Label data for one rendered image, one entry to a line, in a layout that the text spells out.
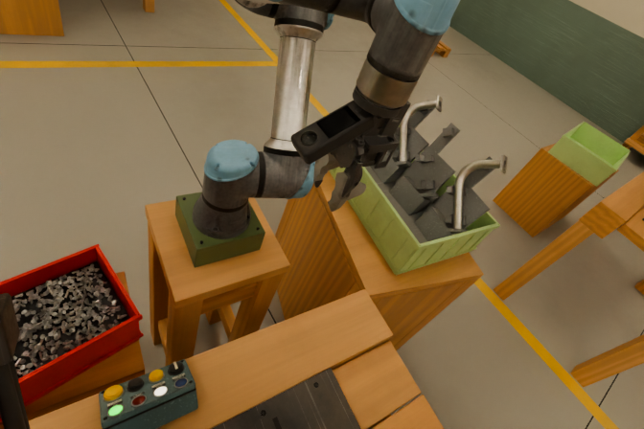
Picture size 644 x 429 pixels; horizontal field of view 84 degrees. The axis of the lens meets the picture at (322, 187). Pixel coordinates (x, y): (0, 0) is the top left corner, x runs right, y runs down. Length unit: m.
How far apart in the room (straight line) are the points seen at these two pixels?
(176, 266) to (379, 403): 0.59
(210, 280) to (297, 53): 0.60
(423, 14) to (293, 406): 0.74
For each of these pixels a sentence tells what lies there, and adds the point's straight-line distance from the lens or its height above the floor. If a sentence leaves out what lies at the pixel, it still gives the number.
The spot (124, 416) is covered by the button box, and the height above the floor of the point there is 0.95.
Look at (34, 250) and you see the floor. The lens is 2.16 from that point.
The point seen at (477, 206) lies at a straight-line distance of 1.35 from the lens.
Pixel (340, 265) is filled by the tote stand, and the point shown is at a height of 0.70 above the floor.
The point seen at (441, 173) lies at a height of 1.00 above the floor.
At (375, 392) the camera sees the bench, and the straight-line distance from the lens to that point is 0.95.
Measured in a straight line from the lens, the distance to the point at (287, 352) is 0.88.
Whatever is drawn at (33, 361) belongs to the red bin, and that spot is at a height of 0.88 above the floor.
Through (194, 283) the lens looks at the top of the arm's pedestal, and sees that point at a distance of 0.98.
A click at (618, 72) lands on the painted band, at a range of 7.21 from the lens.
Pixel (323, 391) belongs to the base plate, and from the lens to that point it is 0.88.
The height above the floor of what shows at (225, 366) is 0.90.
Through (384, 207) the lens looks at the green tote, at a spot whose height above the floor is 0.93.
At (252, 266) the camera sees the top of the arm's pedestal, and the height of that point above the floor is 0.85.
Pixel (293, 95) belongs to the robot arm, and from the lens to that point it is 0.86.
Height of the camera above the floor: 1.70
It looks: 41 degrees down
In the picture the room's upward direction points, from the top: 24 degrees clockwise
